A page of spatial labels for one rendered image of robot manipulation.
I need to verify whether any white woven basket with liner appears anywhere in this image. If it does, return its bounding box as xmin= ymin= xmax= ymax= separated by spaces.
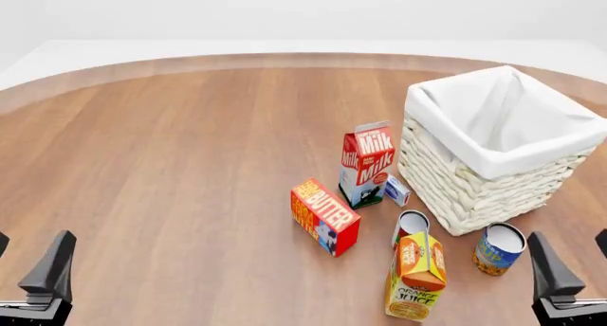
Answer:
xmin=396 ymin=64 xmax=607 ymax=238

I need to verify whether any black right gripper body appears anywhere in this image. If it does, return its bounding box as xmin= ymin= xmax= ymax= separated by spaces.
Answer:
xmin=530 ymin=295 xmax=607 ymax=326

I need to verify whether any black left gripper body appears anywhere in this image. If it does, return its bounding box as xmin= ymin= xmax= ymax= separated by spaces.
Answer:
xmin=0 ymin=292 xmax=74 ymax=326

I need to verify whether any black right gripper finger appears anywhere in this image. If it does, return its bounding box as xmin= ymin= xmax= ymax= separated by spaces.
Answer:
xmin=595 ymin=228 xmax=607 ymax=261
xmin=526 ymin=230 xmax=587 ymax=301

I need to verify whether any blue and yellow soup can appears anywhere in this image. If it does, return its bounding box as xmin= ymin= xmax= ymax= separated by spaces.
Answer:
xmin=471 ymin=221 xmax=529 ymax=278

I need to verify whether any orange juice carton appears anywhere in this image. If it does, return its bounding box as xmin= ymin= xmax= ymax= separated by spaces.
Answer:
xmin=383 ymin=231 xmax=449 ymax=323

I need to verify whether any red and white milk carton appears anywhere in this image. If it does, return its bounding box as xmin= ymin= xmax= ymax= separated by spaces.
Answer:
xmin=337 ymin=118 xmax=397 ymax=211

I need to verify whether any red and yellow butter box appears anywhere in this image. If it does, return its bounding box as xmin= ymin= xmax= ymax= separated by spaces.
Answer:
xmin=289 ymin=176 xmax=362 ymax=259

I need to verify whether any small blue and white box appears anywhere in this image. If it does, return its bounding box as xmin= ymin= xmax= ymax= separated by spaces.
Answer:
xmin=383 ymin=173 xmax=413 ymax=208

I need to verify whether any red tin can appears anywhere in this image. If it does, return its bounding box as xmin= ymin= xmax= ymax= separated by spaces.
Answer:
xmin=391 ymin=208 xmax=432 ymax=251

